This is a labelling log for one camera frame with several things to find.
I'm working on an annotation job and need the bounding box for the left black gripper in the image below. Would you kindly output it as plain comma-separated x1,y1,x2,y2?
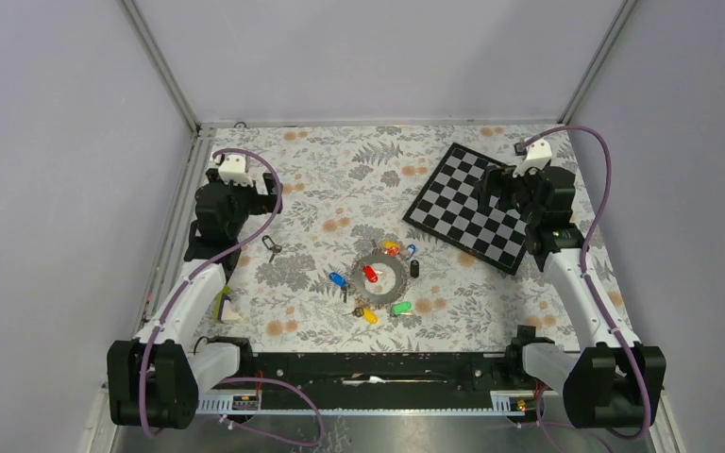
208,168,281,238

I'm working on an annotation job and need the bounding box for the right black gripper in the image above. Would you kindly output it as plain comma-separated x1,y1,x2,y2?
472,164,542,225

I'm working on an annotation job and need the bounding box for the light blue key tag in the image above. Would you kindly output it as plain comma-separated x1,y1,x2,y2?
405,243,417,260

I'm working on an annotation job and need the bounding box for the red key tag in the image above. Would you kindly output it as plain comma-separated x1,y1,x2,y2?
362,265,379,283

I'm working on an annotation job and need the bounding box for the green key tag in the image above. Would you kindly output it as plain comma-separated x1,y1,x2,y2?
391,301,413,316

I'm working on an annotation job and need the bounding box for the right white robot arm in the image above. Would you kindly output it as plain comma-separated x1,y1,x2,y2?
475,166,666,438

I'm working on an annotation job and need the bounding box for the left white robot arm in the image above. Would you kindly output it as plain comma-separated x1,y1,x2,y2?
107,169,282,435

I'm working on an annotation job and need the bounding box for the small key with carabiner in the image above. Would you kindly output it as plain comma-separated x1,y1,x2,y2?
261,235,282,263

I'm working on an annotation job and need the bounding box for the black white chessboard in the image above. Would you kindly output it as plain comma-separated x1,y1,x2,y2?
402,143,526,275

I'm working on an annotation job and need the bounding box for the yellow white wedge block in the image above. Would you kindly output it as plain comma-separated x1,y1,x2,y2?
212,285,243,324

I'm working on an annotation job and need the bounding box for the floral tablecloth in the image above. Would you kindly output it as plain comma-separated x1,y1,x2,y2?
187,125,579,352

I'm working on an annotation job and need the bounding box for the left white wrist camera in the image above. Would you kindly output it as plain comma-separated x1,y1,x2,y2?
214,154,253,187

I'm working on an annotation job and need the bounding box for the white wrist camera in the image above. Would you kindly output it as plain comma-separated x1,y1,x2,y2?
513,139,553,178
214,154,253,187

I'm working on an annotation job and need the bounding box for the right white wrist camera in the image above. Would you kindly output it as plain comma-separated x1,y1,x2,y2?
513,139,553,178

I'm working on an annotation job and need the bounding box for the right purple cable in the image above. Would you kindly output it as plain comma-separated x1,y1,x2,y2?
515,125,654,453

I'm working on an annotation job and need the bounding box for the purple cable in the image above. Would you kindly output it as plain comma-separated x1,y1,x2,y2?
515,125,654,453
137,147,328,447

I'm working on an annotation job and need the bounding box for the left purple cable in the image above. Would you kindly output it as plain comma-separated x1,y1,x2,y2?
137,147,328,447

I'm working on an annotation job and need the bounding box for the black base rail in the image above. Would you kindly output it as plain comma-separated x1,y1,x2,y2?
213,352,540,415

